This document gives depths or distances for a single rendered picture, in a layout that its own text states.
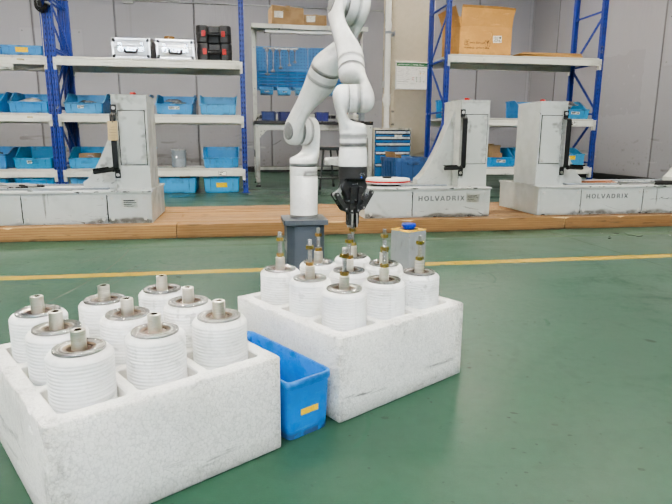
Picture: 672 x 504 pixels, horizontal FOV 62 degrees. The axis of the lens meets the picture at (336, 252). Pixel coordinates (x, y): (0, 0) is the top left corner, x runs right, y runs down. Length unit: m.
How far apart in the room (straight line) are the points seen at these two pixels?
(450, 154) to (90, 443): 3.14
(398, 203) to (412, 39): 4.64
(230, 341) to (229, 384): 0.07
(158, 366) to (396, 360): 0.52
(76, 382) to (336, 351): 0.48
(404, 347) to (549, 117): 2.83
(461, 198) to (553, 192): 0.62
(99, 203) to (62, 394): 2.56
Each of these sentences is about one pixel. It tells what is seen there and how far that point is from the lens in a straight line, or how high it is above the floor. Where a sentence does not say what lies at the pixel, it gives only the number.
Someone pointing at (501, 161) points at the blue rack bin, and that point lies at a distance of 6.62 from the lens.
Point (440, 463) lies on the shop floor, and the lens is 1.07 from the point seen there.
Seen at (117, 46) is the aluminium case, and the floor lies 1.43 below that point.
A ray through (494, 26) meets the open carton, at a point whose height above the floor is 1.76.
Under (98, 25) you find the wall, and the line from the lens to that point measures 10.03.
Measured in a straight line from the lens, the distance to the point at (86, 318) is 1.16.
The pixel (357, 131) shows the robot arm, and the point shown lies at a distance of 1.43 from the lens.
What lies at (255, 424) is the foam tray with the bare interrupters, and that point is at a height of 0.07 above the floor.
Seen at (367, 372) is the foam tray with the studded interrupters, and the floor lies 0.09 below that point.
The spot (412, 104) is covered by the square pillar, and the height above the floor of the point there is 1.01.
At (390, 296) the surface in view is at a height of 0.23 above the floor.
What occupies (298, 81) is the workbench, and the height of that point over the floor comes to 1.26.
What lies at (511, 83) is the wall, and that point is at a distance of 10.83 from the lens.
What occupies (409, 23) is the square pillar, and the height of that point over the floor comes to 2.03.
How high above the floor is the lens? 0.56
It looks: 12 degrees down
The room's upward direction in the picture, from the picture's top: straight up
